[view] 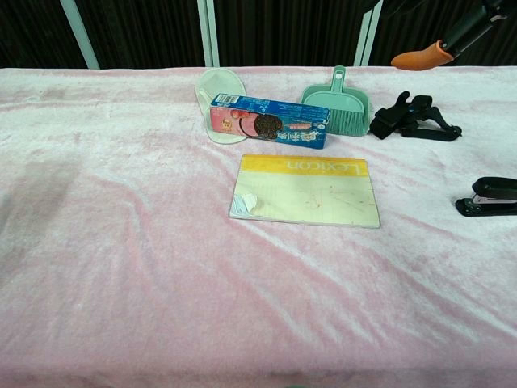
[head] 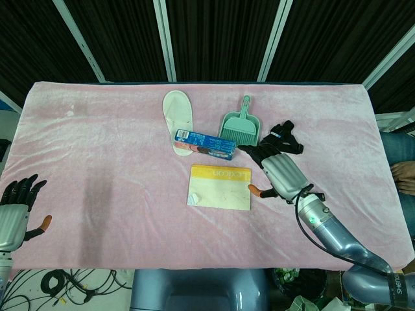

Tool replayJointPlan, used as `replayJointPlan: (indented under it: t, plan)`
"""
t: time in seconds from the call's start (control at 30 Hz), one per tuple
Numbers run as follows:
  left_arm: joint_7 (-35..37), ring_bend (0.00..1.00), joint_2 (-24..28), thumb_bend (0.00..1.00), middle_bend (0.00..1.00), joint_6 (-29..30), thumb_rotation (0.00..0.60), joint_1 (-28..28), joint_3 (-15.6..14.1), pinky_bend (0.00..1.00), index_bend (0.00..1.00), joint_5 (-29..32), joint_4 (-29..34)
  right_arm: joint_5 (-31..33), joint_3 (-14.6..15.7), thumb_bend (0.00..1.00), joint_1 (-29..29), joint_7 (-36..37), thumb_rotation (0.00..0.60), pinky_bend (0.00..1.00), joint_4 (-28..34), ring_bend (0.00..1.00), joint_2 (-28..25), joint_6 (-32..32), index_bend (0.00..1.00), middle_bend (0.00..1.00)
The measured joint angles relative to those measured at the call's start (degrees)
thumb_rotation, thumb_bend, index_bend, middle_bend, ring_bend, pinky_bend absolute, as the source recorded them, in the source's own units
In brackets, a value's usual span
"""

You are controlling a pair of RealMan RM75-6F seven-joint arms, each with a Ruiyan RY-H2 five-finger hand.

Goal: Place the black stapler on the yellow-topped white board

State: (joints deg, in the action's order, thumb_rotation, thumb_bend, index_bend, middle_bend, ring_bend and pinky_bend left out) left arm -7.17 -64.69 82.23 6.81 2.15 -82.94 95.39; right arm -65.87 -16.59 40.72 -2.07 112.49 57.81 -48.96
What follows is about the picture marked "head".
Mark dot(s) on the mint green brush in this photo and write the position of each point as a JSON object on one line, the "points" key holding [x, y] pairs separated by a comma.
{"points": [[239, 131]]}

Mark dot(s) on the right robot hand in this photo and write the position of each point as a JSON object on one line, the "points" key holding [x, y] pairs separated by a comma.
{"points": [[283, 175]]}

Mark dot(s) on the pink velvet tablecloth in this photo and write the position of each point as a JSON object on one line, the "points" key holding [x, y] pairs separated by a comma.
{"points": [[129, 194]]}

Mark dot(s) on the white paper scrap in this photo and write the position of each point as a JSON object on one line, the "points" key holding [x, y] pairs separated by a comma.
{"points": [[194, 198]]}

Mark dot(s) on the blue toothpaste box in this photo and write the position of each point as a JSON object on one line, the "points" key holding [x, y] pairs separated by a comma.
{"points": [[204, 144]]}

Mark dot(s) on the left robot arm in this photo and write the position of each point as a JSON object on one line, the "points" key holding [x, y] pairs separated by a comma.
{"points": [[4, 269]]}

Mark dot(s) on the person's blue jeans leg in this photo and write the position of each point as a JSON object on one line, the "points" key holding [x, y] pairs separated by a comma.
{"points": [[398, 149]]}

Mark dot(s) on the green white packaging clutter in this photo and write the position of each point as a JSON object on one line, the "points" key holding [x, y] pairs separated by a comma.
{"points": [[303, 304]]}

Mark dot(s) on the person's hand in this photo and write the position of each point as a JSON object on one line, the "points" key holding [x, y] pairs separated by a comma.
{"points": [[403, 176]]}

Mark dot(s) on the mint green dustpan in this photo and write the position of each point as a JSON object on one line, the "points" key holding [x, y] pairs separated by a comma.
{"points": [[241, 124]]}

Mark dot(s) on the blue grey robot torso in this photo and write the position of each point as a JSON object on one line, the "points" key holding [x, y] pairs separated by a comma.
{"points": [[197, 290]]}

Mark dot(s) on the yellow white notebook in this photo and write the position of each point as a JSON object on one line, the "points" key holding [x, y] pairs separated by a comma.
{"points": [[220, 191]]}

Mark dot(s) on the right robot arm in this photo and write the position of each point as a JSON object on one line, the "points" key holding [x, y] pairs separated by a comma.
{"points": [[337, 236]]}

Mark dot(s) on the white metal frame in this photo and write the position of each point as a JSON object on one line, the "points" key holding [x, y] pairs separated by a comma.
{"points": [[394, 120]]}

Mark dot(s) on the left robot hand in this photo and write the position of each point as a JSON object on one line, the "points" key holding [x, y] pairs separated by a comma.
{"points": [[11, 223]]}

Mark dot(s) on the white slipper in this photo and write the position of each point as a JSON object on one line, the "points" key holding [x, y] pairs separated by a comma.
{"points": [[177, 113]]}

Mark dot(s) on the white frame post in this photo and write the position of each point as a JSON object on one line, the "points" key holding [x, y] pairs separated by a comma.
{"points": [[274, 39], [165, 39], [389, 55], [81, 39]]}

